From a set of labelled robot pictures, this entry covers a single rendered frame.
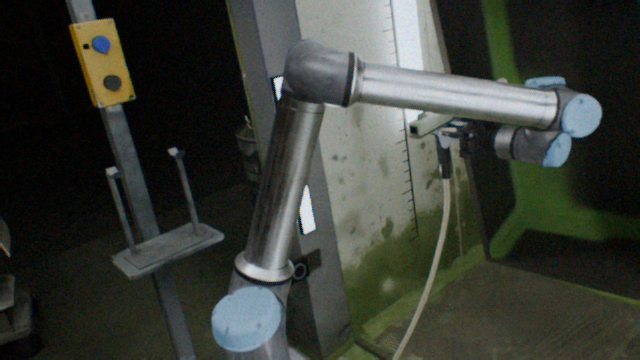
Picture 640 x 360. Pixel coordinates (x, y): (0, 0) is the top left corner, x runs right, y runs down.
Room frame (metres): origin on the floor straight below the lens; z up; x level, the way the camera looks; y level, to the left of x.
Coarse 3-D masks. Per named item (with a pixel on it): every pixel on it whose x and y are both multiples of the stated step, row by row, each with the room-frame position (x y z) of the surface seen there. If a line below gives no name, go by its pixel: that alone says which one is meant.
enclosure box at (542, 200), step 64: (448, 0) 1.73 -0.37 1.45; (512, 0) 1.85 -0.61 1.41; (576, 0) 1.71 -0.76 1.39; (448, 64) 1.67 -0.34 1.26; (512, 64) 1.91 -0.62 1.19; (576, 64) 1.75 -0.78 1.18; (512, 192) 1.97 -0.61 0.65; (576, 192) 1.86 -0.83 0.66; (512, 256) 1.78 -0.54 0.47; (576, 256) 1.69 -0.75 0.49
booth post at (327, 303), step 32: (256, 0) 1.89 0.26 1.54; (288, 0) 1.97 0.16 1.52; (256, 32) 1.89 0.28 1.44; (288, 32) 1.96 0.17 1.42; (256, 64) 1.92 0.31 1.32; (256, 96) 1.96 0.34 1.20; (256, 128) 2.00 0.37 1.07; (320, 160) 1.98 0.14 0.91; (320, 192) 1.97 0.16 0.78; (320, 224) 1.95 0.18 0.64; (320, 288) 1.91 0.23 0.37; (320, 320) 1.89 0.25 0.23; (320, 352) 1.88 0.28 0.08
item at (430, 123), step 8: (504, 80) 1.69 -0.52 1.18; (424, 112) 1.40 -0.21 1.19; (416, 120) 1.39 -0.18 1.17; (424, 120) 1.38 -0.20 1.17; (432, 120) 1.39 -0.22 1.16; (440, 120) 1.42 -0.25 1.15; (448, 120) 1.44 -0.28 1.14; (408, 128) 1.38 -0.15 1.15; (416, 128) 1.36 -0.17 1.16; (424, 128) 1.36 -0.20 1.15; (432, 128) 1.39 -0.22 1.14; (416, 136) 1.37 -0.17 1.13; (424, 136) 1.37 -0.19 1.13; (440, 144) 1.44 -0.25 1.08; (440, 152) 1.44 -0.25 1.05; (448, 152) 1.45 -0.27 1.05; (440, 160) 1.44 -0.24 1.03; (448, 160) 1.44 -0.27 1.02; (440, 168) 1.45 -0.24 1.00; (448, 168) 1.44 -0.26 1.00; (448, 176) 1.44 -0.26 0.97
